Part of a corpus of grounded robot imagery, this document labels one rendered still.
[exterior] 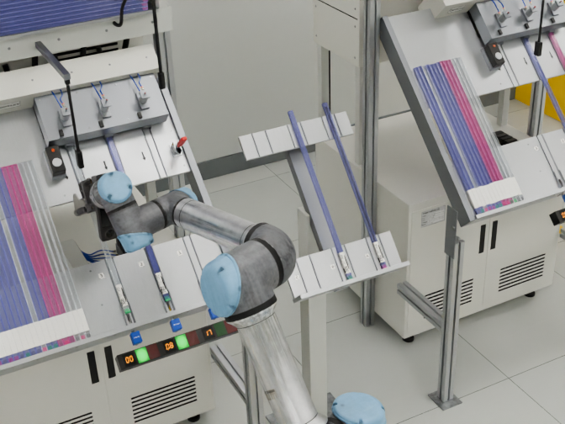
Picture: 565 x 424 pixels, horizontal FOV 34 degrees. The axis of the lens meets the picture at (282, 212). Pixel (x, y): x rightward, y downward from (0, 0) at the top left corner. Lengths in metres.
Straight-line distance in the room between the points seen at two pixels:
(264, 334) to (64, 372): 1.05
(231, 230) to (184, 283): 0.46
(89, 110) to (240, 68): 2.03
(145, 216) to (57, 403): 0.88
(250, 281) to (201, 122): 2.70
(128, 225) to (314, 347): 0.92
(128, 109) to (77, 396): 0.89
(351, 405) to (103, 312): 0.73
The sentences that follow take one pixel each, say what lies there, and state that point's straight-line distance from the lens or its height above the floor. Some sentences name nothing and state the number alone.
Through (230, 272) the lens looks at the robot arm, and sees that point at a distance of 1.85.
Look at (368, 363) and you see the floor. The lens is 3.39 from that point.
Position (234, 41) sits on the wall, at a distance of 4.45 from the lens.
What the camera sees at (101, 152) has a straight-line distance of 2.58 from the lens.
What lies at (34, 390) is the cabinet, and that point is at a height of 0.38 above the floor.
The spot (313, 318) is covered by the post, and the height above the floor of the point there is 0.47.
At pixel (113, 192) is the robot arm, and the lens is 2.15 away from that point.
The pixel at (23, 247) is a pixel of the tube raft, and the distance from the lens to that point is 2.45.
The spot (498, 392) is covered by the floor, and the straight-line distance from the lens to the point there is 3.32.
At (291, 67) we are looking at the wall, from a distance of 4.64.
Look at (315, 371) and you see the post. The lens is 2.94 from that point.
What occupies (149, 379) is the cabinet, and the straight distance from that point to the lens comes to 2.95.
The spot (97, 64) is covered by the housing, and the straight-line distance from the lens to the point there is 2.61.
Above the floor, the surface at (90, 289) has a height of 0.80.
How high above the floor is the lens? 2.14
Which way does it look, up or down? 30 degrees down
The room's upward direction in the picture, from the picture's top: 2 degrees counter-clockwise
